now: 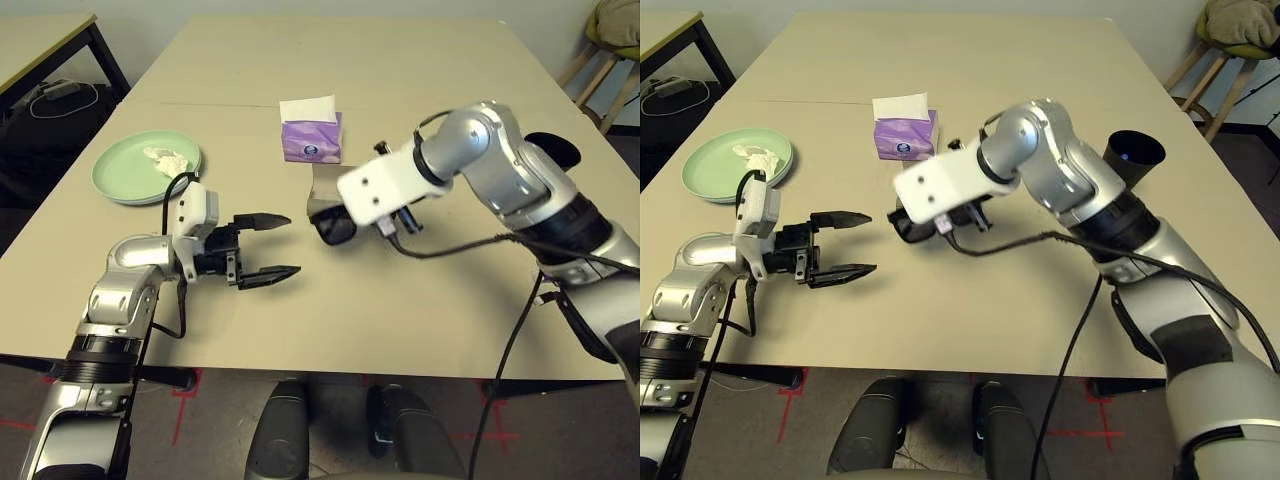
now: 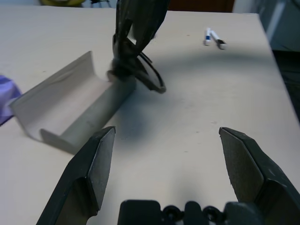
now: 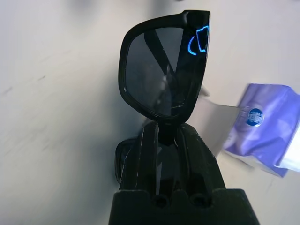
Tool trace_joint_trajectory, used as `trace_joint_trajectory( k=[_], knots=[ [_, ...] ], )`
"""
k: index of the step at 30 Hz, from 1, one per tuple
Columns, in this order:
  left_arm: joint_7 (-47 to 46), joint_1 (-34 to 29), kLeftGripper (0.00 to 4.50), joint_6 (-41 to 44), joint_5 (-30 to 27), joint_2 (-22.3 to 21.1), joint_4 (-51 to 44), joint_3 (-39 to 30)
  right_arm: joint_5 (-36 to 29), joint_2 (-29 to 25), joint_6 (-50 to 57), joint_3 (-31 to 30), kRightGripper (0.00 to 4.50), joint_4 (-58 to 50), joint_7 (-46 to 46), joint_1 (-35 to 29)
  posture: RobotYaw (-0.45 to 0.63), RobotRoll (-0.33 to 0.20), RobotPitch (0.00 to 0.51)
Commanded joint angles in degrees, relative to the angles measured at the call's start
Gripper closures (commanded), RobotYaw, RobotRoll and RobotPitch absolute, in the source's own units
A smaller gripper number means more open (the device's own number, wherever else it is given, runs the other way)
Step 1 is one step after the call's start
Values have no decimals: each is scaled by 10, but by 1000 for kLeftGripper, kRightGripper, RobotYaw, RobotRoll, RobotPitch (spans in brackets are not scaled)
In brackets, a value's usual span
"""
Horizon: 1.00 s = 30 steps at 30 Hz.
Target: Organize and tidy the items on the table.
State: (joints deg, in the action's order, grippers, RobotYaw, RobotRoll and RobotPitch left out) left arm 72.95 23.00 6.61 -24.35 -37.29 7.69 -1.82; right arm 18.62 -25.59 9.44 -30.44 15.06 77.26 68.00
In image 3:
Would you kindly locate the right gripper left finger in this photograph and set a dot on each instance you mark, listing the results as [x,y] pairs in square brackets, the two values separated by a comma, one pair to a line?
[145,164]

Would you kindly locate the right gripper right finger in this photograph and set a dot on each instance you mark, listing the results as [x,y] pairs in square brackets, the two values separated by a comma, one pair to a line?
[201,168]

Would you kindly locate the black sunglasses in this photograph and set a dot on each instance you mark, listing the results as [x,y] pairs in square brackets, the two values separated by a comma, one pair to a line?
[145,70]

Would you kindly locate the grey glasses case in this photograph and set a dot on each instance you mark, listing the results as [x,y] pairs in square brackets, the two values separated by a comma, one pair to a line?
[220,122]

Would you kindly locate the purple tissue pack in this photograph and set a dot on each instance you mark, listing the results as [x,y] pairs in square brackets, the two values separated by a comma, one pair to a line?
[262,131]

